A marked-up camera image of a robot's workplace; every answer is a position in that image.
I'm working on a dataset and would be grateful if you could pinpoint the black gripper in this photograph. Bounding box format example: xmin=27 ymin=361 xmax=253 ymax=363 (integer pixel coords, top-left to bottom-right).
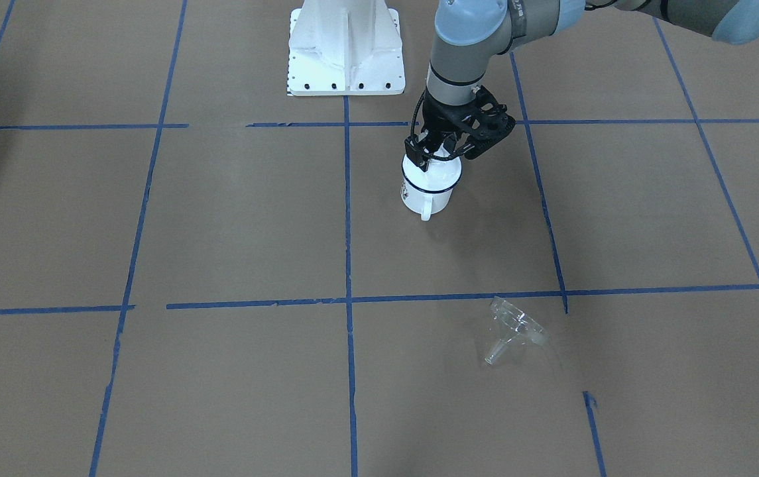
xmin=404 ymin=85 xmax=516 ymax=172

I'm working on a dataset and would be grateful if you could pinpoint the clear glass funnel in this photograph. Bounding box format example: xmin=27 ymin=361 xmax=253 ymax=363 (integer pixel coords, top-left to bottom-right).
xmin=483 ymin=296 xmax=549 ymax=366

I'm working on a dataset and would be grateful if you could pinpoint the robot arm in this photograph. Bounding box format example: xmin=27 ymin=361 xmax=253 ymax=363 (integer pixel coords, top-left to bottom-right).
xmin=404 ymin=1 xmax=759 ymax=171

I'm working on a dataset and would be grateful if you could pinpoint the white enamel mug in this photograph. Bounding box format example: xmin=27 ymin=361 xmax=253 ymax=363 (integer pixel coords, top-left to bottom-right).
xmin=400 ymin=147 xmax=462 ymax=221

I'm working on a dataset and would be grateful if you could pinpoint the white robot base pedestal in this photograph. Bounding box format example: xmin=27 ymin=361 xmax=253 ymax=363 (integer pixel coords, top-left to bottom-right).
xmin=286 ymin=1 xmax=406 ymax=97

